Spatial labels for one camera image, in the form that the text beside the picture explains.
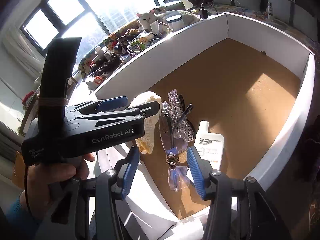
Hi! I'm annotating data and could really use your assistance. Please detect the person's left hand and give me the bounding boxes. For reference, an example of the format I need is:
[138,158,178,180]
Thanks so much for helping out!
[20,153,95,220]

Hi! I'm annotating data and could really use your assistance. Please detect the cream knitted cloth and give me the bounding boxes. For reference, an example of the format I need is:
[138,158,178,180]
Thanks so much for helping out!
[129,91,162,154]

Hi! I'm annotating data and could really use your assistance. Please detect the clear glasses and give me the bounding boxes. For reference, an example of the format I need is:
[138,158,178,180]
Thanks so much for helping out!
[159,96,195,192]

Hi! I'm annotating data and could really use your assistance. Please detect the white sunscreen bottle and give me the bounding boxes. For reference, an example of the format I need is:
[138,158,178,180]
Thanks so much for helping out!
[194,120,224,170]

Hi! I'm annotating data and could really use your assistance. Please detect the white cat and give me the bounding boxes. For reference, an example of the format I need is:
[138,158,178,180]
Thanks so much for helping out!
[136,9,200,31]

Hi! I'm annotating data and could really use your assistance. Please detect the white cardboard storage box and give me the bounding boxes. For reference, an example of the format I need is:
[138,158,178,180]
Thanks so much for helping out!
[93,11,316,228]

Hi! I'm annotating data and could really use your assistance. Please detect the white round jar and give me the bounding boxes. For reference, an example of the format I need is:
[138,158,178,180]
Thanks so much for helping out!
[166,15,185,31]

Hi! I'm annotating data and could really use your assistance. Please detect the black phone charger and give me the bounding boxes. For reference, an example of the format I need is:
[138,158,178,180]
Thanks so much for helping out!
[199,2,218,20]

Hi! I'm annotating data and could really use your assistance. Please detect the small white lotion bottle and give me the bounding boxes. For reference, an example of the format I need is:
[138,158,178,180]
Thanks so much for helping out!
[266,2,273,21]

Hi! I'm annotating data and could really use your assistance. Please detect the rhinestone glitter strap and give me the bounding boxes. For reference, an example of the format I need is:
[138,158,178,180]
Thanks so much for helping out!
[166,88,196,140]

